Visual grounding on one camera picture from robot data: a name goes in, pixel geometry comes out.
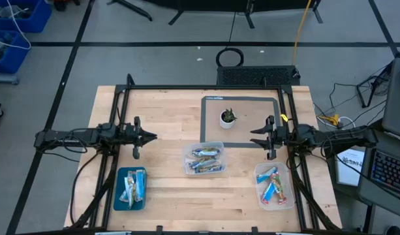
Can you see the blue storage bin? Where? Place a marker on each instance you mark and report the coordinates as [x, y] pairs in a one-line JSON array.
[[40, 19], [17, 58]]

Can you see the blue plastic tray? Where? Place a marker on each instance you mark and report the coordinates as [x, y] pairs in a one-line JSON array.
[[119, 204]]

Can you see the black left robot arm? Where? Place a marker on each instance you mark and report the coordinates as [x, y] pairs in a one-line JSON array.
[[72, 135]]

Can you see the black computer keyboard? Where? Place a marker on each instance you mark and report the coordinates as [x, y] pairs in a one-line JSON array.
[[389, 171]]

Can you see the grey cart base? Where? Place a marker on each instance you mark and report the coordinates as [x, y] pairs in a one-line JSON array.
[[4, 79]]

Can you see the black round base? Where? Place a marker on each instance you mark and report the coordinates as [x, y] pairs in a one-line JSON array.
[[393, 231]]

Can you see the red-wrapped granola bar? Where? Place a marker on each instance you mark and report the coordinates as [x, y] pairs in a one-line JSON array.
[[282, 198], [277, 184]]

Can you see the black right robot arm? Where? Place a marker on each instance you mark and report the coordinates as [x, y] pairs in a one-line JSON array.
[[343, 135]]

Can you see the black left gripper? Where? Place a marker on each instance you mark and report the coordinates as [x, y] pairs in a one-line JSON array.
[[128, 135]]

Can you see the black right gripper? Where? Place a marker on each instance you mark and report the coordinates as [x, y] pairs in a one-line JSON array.
[[279, 137]]

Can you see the small plant in white pot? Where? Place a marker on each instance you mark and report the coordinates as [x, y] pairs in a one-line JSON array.
[[226, 122]]

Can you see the black perforated computer case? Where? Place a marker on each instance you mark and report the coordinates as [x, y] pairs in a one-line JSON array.
[[252, 75]]

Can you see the purple oatmeal raisin granola bar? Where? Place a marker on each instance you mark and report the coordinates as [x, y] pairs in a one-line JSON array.
[[209, 168], [205, 151]]

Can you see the blue-wrapped granola bar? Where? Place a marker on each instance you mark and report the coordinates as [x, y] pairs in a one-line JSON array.
[[266, 175], [123, 195], [268, 194], [131, 196], [131, 174], [140, 186]]

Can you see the yellow tape tag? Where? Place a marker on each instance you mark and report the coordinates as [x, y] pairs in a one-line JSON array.
[[284, 117]]

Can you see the yellow power plug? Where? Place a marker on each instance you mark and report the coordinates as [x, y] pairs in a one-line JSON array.
[[330, 120]]

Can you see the grey laptop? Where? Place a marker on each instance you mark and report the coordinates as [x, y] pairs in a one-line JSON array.
[[397, 98]]

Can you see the clear plastic container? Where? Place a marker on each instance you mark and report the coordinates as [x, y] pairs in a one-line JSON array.
[[287, 173], [219, 146]]

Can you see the green blue snack packet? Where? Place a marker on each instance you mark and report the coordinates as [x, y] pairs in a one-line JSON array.
[[203, 162]]

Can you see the black partition screen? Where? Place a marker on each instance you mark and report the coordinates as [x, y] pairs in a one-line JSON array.
[[219, 4]]

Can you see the white paper sign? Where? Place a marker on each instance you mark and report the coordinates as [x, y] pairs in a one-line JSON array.
[[349, 169]]

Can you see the black aluminium rig frame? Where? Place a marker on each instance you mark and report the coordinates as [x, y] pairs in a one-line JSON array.
[[203, 87]]

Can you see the tan mat with grey border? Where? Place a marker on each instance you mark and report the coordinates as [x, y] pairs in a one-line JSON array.
[[252, 114]]

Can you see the black clamp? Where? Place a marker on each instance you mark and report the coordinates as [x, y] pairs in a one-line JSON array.
[[159, 229], [254, 230]]

